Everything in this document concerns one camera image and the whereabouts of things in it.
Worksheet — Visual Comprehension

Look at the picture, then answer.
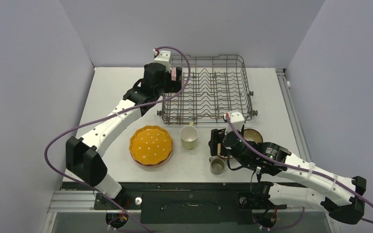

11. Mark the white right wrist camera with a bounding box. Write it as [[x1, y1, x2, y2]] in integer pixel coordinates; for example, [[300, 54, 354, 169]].
[[223, 111, 245, 134]]

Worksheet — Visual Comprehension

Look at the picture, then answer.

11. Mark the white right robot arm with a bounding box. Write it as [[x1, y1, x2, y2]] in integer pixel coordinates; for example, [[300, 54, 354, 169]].
[[208, 129, 367, 225]]

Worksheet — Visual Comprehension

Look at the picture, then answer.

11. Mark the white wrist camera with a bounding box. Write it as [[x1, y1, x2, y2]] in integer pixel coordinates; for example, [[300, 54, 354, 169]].
[[223, 111, 245, 134], [153, 48, 172, 72]]

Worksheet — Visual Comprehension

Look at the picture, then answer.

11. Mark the pink mug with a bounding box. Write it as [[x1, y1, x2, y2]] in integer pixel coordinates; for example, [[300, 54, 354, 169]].
[[171, 68, 177, 81]]

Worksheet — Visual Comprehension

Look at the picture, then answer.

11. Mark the orange polka dot plate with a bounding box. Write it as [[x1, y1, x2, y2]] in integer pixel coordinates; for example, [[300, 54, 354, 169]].
[[129, 126, 173, 167]]

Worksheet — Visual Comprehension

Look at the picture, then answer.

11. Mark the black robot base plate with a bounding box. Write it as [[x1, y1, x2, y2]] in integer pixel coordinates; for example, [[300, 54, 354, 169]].
[[118, 183, 287, 225]]

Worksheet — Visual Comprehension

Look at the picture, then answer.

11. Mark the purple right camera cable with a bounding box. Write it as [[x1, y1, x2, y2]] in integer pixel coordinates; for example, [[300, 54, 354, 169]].
[[225, 114, 373, 228]]

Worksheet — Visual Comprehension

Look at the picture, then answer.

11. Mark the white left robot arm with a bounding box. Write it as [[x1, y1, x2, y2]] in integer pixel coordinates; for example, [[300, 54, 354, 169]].
[[66, 63, 183, 209]]

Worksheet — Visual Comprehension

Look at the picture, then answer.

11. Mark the brown ceramic bowl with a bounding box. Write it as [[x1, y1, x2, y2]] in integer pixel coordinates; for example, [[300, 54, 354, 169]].
[[217, 128, 263, 157]]

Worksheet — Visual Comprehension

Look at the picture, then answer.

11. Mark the pale yellow mug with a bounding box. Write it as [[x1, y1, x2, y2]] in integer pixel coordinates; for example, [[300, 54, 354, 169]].
[[179, 122, 199, 150]]

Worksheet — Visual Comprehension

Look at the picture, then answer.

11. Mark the grey wire dish rack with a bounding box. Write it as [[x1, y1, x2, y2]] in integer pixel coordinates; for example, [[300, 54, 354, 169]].
[[157, 54, 258, 125]]

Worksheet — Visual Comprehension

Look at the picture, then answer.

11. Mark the aluminium frame rail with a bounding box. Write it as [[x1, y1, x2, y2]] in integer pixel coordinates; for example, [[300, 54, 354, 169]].
[[275, 68, 311, 162]]

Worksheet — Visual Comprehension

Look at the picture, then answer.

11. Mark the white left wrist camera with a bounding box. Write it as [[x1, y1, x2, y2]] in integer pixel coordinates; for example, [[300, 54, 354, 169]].
[[153, 48, 172, 72]]

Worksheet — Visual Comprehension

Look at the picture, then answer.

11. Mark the small grey-green cup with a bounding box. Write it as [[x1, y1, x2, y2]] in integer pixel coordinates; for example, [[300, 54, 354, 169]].
[[209, 156, 225, 175]]

